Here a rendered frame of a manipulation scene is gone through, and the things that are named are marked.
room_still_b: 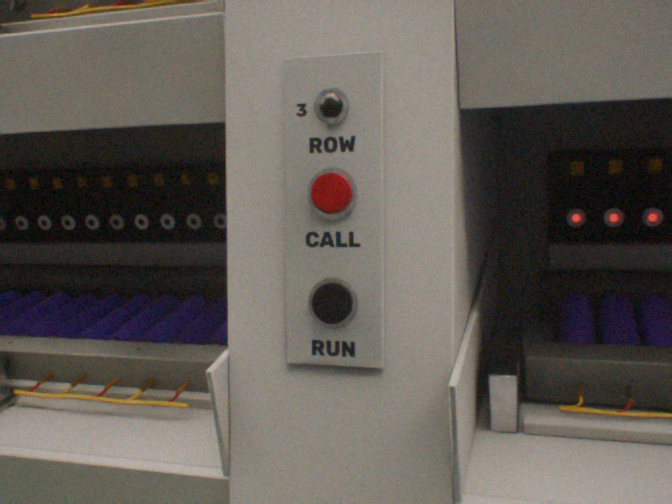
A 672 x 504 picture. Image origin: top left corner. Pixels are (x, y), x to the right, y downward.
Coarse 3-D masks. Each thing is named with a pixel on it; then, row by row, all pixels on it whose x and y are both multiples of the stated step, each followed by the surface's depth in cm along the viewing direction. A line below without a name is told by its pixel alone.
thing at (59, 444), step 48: (0, 432) 36; (48, 432) 35; (96, 432) 35; (144, 432) 34; (192, 432) 34; (0, 480) 34; (48, 480) 33; (96, 480) 33; (144, 480) 32; (192, 480) 31
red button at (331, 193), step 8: (320, 176) 28; (328, 176) 28; (336, 176) 28; (320, 184) 28; (328, 184) 28; (336, 184) 28; (344, 184) 28; (312, 192) 28; (320, 192) 28; (328, 192) 28; (336, 192) 28; (344, 192) 28; (312, 200) 28; (320, 200) 28; (328, 200) 28; (336, 200) 28; (344, 200) 28; (320, 208) 28; (328, 208) 28; (336, 208) 28; (344, 208) 28
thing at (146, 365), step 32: (0, 352) 39; (32, 352) 39; (64, 352) 38; (96, 352) 38; (128, 352) 37; (160, 352) 37; (192, 352) 37; (96, 384) 38; (128, 384) 37; (160, 384) 37; (192, 384) 36
